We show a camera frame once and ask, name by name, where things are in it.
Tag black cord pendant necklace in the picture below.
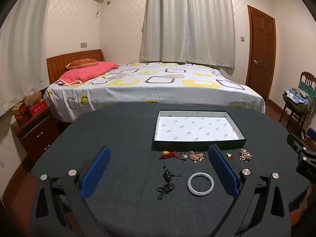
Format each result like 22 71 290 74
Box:
156 160 183 200

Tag shallow green cardboard box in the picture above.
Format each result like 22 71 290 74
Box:
151 109 247 151

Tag white window curtain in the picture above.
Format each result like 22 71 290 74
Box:
139 0 235 69

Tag pile of clothes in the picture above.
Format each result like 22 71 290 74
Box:
283 86 312 115

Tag striped side curtain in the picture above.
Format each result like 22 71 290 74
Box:
0 0 50 116

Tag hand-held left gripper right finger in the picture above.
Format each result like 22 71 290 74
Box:
208 144 290 237

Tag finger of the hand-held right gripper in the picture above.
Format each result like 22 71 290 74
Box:
287 133 308 151

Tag gold red gift box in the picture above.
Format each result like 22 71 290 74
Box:
12 103 27 116

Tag brown teddy bear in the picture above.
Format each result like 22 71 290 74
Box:
23 92 42 108

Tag pink blanket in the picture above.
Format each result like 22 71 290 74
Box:
55 61 118 86

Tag wooden nightstand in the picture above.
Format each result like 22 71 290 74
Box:
11 106 61 162

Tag wooden headboard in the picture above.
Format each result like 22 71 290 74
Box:
46 49 105 85

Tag wooden door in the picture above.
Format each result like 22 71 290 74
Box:
245 5 276 102

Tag orange cushion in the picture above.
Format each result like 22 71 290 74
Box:
65 58 99 70

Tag red tissue box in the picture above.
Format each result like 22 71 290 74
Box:
28 100 47 116

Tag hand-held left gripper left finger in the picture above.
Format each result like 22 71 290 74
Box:
30 146 111 237

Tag bed with patterned sheet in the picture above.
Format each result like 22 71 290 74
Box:
44 62 266 122

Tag wooden chair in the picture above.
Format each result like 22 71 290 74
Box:
279 71 316 129

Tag pale jade bangle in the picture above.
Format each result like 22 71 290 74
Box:
187 173 215 196

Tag red cord gold charm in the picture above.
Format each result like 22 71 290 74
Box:
159 150 182 160

